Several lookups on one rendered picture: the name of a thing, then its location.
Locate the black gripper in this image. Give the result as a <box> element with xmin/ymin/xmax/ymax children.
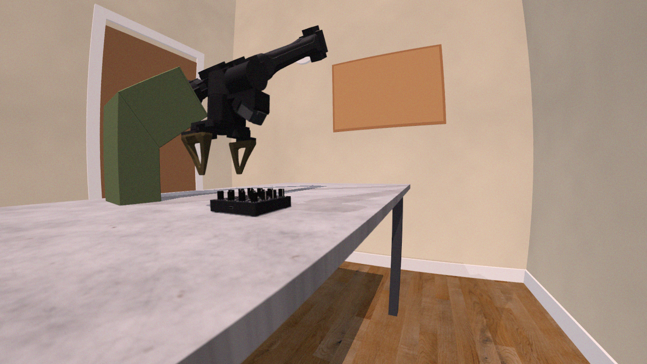
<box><xmin>181</xmin><ymin>94</ymin><xmax>256</xmax><ymax>175</ymax></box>

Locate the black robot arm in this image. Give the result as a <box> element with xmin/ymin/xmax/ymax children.
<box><xmin>188</xmin><ymin>25</ymin><xmax>328</xmax><ymax>126</ymax></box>

